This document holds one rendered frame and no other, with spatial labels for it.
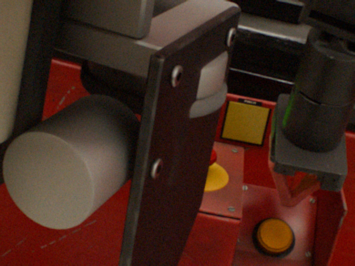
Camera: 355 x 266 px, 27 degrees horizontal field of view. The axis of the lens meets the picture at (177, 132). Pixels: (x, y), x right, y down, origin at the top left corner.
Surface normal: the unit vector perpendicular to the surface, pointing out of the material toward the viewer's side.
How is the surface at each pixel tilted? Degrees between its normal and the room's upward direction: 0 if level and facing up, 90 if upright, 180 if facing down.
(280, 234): 35
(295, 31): 0
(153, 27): 0
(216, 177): 0
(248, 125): 90
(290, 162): 15
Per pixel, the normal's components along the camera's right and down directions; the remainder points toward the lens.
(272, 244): 0.07, -0.48
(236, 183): 0.16, -0.89
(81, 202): -0.39, 0.35
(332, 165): 0.12, -0.74
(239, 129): -0.10, 0.42
